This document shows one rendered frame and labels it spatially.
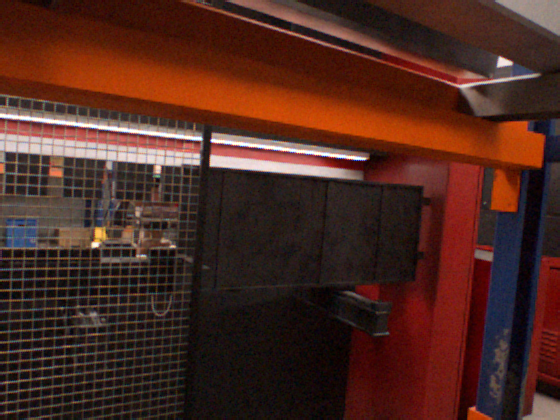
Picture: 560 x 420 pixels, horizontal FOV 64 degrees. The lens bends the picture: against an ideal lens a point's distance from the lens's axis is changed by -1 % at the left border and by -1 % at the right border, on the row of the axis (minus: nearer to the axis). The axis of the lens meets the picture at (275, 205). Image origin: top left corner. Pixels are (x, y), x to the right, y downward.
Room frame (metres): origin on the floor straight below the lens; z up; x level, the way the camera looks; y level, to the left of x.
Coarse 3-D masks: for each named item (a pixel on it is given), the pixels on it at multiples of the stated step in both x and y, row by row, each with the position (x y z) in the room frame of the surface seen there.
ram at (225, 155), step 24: (0, 120) 1.63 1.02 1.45; (0, 144) 1.64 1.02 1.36; (24, 144) 1.67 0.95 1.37; (72, 144) 1.76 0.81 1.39; (120, 144) 1.85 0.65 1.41; (168, 144) 1.94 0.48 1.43; (216, 144) 2.05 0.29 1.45; (240, 168) 2.12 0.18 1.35; (264, 168) 2.18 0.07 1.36; (288, 168) 2.25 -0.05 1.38; (312, 168) 2.32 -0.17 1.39; (336, 168) 2.39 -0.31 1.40; (360, 168) 2.47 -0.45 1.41
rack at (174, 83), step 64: (0, 0) 0.19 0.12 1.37; (64, 0) 0.22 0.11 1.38; (128, 0) 0.23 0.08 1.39; (0, 64) 0.19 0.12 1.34; (64, 64) 0.20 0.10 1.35; (128, 64) 0.22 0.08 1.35; (192, 64) 0.24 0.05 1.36; (256, 64) 0.26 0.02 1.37; (320, 64) 0.31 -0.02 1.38; (384, 64) 0.34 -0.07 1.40; (512, 64) 0.48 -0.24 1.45; (256, 128) 0.29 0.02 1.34; (320, 128) 0.29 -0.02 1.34; (384, 128) 0.32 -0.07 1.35; (448, 128) 0.36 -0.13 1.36; (512, 128) 0.41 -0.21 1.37; (512, 192) 0.47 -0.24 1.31; (512, 256) 0.46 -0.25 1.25; (512, 320) 0.47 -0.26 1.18; (512, 384) 0.51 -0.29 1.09
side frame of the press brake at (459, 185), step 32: (416, 64) 2.21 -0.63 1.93; (384, 160) 2.36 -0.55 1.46; (416, 160) 2.16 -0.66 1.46; (448, 192) 2.01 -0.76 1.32; (480, 192) 2.12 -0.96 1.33; (448, 224) 2.02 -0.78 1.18; (448, 256) 2.03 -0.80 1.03; (384, 288) 2.28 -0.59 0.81; (416, 288) 2.10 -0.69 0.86; (448, 288) 2.05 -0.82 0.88; (416, 320) 2.08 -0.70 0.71; (448, 320) 2.06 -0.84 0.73; (352, 352) 2.45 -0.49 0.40; (384, 352) 2.24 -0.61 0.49; (416, 352) 2.07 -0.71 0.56; (448, 352) 2.07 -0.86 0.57; (352, 384) 2.43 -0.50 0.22; (384, 384) 2.22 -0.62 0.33; (416, 384) 2.05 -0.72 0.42; (448, 384) 2.08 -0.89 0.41; (352, 416) 2.41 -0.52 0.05; (384, 416) 2.20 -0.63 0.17; (416, 416) 2.03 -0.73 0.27; (448, 416) 2.09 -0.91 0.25
